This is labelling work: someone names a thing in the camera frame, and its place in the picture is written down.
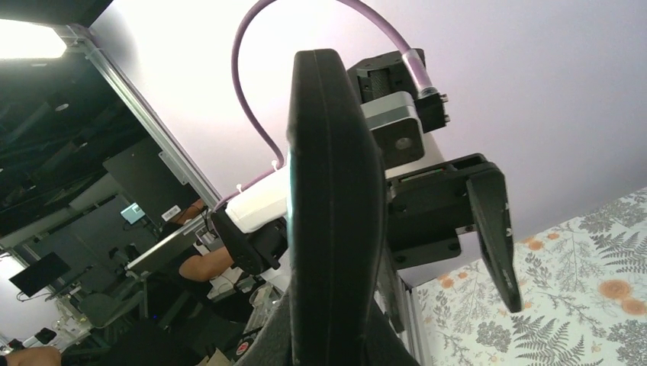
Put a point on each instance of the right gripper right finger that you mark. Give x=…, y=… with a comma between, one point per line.
x=382, y=346

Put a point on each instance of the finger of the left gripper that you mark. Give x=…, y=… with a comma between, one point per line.
x=487, y=194

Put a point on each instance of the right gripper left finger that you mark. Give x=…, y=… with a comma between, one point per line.
x=273, y=345

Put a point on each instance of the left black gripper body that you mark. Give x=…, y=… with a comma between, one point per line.
x=428, y=201

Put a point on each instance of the teal phone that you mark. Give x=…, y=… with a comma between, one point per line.
x=336, y=211

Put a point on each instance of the floral table mat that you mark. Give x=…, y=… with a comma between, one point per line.
x=583, y=286

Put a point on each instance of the black monitor in background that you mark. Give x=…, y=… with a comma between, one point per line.
x=40, y=274

